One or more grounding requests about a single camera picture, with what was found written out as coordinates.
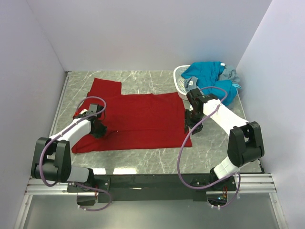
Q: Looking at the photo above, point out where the teal blue t shirt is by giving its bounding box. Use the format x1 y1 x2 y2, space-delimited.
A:
181 62 241 108

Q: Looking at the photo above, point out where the aluminium frame rail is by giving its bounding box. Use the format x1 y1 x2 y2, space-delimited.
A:
25 174 277 195

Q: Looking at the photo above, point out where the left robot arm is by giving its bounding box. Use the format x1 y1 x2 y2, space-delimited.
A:
31 104 107 192

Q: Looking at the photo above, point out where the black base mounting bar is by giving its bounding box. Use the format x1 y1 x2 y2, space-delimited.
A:
66 173 239 203

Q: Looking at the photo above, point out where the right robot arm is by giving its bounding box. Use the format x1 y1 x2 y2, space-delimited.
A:
181 88 264 190

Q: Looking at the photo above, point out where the grey blue t shirt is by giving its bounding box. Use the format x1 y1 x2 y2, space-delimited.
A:
181 62 241 91

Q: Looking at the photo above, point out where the white plastic laundry basket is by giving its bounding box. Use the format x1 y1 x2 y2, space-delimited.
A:
173 65 190 100

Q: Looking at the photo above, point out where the red t shirt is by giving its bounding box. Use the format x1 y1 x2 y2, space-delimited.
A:
72 78 187 154

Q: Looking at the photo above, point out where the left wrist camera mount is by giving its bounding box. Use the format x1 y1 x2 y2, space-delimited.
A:
72 109 88 119

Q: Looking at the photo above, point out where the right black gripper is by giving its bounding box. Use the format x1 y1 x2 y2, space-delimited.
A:
183 109 204 135

